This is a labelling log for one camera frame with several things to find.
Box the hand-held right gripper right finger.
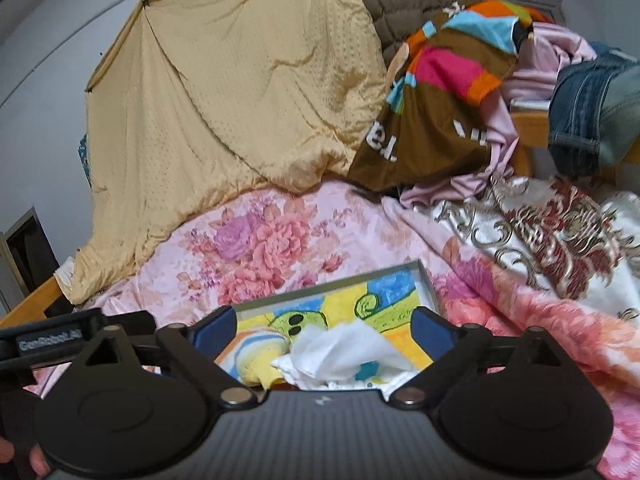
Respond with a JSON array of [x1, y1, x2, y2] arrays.
[[387, 306, 569, 408]]

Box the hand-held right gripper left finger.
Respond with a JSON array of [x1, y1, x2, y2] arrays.
[[70, 306, 256, 409]]

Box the grey tray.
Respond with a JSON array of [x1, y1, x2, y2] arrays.
[[231, 258, 447, 397]]

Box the white tissue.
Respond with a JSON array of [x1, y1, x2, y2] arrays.
[[271, 319, 417, 392]]

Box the person's left hand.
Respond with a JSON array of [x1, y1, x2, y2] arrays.
[[0, 437, 50, 477]]

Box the grey door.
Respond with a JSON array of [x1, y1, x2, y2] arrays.
[[0, 206, 62, 317]]

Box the yellow green cartoon towel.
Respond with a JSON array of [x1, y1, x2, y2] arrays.
[[235, 268, 437, 392]]

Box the pink floral bedsheet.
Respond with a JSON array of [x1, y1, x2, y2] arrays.
[[22, 180, 640, 480]]

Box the white red ornate bedsheet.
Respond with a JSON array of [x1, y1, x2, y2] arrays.
[[424, 174, 640, 332]]

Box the teal patterned cloth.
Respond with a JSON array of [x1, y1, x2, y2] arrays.
[[76, 131, 94, 187]]

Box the beige textured blanket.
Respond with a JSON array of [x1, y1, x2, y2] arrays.
[[70, 0, 389, 307]]

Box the blue jeans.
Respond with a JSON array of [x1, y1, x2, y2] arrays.
[[546, 41, 640, 178]]

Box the grey-green garment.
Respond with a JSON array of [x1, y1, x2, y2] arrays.
[[599, 66, 640, 167]]

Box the light pink cloth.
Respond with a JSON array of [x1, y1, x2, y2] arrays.
[[399, 22, 599, 209]]

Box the brown quilted comforter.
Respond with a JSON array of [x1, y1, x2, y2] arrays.
[[349, 0, 482, 67]]

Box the wooden bed frame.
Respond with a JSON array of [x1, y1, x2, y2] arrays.
[[0, 274, 77, 332]]

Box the wooden bed rail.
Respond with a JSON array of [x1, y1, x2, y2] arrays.
[[509, 109, 640, 182]]

